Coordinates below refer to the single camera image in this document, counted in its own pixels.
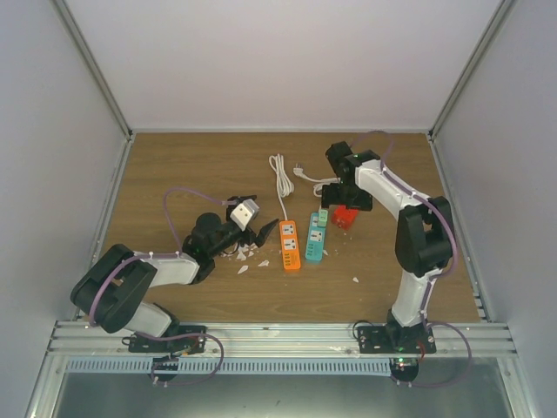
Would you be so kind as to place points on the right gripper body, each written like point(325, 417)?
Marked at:
point(347, 194)

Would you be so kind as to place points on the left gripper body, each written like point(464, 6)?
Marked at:
point(250, 237)

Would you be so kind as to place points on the red cube socket adapter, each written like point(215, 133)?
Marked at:
point(343, 217)

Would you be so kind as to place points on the orange power strip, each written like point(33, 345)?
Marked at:
point(289, 246)

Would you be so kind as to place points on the teal power strip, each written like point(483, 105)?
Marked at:
point(315, 243)

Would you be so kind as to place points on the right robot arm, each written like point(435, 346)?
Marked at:
point(424, 243)

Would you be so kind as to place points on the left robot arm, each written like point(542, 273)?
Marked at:
point(112, 292)

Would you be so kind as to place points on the white plastic shards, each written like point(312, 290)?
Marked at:
point(242, 258)

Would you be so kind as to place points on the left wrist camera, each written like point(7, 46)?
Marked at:
point(243, 211)

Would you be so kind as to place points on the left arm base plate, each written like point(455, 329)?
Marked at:
point(190, 345)

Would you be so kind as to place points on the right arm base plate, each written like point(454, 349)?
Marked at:
point(378, 339)

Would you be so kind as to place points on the aluminium rail frame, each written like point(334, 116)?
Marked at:
point(293, 348)

